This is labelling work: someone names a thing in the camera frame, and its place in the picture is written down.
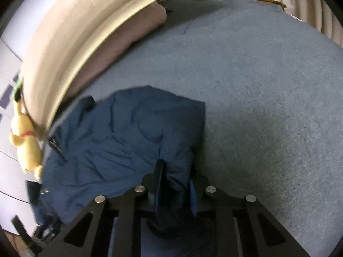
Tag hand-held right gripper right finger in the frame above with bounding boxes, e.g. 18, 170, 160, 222
190, 175, 309, 257

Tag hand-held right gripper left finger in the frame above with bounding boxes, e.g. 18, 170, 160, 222
40, 160, 167, 257

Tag navy quilted jacket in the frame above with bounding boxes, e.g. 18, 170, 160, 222
32, 85, 207, 237

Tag white wardrobe with purple tiles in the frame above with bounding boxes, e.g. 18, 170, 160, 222
0, 37, 41, 236

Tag yellow plush toy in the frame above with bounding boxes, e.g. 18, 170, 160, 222
9, 96, 44, 181

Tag grey bed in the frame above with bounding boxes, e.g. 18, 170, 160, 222
67, 0, 343, 257

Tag brown pillow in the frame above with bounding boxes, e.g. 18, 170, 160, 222
71, 4, 168, 97

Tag beige bamboo mat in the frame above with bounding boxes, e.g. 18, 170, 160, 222
23, 0, 268, 140

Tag flat patterned cardboard box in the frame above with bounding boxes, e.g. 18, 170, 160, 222
241, 0, 287, 10

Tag beige pleated curtain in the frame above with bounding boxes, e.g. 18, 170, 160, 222
273, 0, 343, 46

